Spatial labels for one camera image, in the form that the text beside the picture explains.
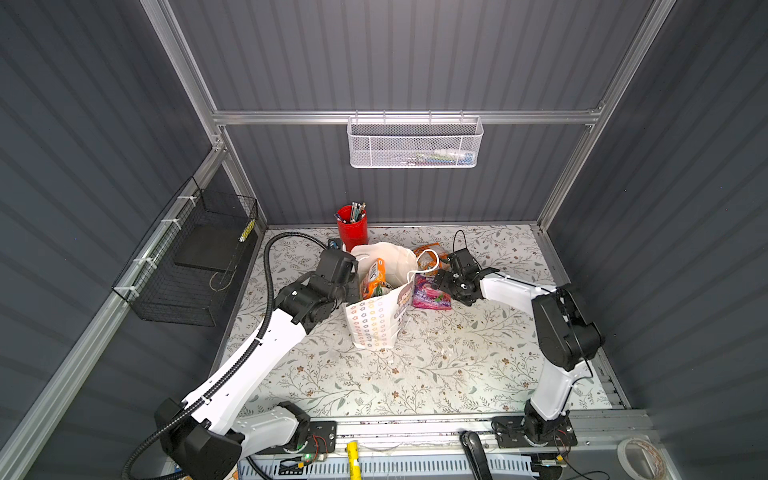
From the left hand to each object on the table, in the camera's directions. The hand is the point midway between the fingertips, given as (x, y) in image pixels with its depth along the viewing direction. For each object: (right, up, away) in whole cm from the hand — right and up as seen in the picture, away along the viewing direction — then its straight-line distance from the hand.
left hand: (348, 279), depth 76 cm
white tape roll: (+72, -43, -4) cm, 84 cm away
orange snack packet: (+24, +4, +30) cm, 39 cm away
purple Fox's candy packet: (+22, -7, +21) cm, 31 cm away
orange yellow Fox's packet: (+7, -1, +1) cm, 7 cm away
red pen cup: (-4, +14, +36) cm, 39 cm away
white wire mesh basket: (+21, +53, +48) cm, 75 cm away
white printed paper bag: (+7, -11, +1) cm, 13 cm away
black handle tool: (+30, -40, -9) cm, 51 cm away
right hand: (+29, -5, +23) cm, 37 cm away
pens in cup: (-1, +21, +29) cm, 36 cm away
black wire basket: (-40, +2, -4) cm, 41 cm away
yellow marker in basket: (-29, +13, +6) cm, 32 cm away
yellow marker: (+2, -42, -6) cm, 43 cm away
